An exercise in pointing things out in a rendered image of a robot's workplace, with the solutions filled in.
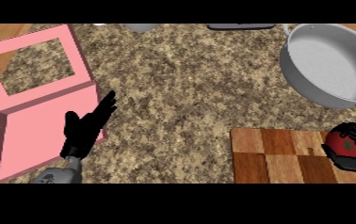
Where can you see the grey metal pot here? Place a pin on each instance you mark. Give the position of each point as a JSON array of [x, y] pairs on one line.
[[323, 64]]

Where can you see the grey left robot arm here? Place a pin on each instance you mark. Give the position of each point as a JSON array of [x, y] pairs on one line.
[[62, 172]]

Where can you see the red tomato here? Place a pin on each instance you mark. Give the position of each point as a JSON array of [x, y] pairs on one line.
[[341, 144]]

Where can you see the pink box lid with window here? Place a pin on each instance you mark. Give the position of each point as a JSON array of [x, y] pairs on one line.
[[41, 67]]

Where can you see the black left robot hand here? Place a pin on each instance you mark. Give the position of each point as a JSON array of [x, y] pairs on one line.
[[83, 130]]

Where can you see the dark grey flat object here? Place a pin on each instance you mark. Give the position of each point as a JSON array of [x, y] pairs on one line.
[[239, 26]]

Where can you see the pink box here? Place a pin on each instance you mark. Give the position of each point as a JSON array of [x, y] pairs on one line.
[[37, 130]]

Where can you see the checkered wooden cutting board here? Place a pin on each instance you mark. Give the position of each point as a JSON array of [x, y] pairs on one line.
[[278, 158]]

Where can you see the grey round object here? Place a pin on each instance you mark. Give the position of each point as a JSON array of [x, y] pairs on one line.
[[140, 26]]

